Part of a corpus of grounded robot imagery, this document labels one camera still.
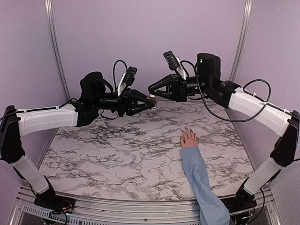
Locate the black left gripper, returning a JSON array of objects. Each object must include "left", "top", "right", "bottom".
[{"left": 92, "top": 88, "right": 155, "bottom": 117}]

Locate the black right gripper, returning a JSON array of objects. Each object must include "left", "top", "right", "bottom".
[{"left": 148, "top": 73, "right": 211, "bottom": 103}]

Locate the dark red nail polish bottle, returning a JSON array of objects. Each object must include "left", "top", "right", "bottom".
[{"left": 147, "top": 96, "right": 157, "bottom": 109}]

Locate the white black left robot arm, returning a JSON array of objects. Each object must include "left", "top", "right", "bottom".
[{"left": 0, "top": 71, "right": 157, "bottom": 209}]

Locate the forearm in blue sleeve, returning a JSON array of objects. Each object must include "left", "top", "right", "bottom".
[{"left": 181, "top": 147, "right": 230, "bottom": 225}]

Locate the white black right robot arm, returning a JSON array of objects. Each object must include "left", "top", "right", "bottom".
[{"left": 148, "top": 51, "right": 300, "bottom": 210}]

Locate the person's hand with painted nails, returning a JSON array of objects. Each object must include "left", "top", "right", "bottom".
[{"left": 180, "top": 127, "right": 198, "bottom": 149}]

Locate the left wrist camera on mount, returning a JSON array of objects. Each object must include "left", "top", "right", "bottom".
[{"left": 117, "top": 67, "right": 138, "bottom": 96}]

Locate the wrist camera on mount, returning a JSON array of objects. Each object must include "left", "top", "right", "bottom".
[
  {"left": 163, "top": 51, "right": 188, "bottom": 80},
  {"left": 117, "top": 67, "right": 138, "bottom": 96}
]

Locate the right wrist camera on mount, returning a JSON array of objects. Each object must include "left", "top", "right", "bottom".
[{"left": 163, "top": 51, "right": 188, "bottom": 80}]

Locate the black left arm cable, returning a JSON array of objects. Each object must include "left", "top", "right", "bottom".
[{"left": 112, "top": 60, "right": 128, "bottom": 92}]

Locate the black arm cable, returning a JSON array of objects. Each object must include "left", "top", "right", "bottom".
[
  {"left": 112, "top": 60, "right": 128, "bottom": 92},
  {"left": 180, "top": 60, "right": 272, "bottom": 122}
]

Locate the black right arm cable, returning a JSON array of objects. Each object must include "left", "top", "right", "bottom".
[{"left": 180, "top": 60, "right": 272, "bottom": 122}]

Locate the aluminium corner post right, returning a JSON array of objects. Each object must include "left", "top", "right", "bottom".
[{"left": 229, "top": 0, "right": 253, "bottom": 82}]

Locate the aluminium corner post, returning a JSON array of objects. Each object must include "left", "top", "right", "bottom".
[
  {"left": 45, "top": 0, "right": 72, "bottom": 105},
  {"left": 229, "top": 0, "right": 253, "bottom": 82}
]

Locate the aluminium corner post left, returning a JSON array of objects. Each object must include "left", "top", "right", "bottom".
[{"left": 45, "top": 0, "right": 72, "bottom": 105}]

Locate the aluminium front frame rail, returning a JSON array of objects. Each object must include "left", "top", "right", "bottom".
[{"left": 9, "top": 185, "right": 282, "bottom": 225}]

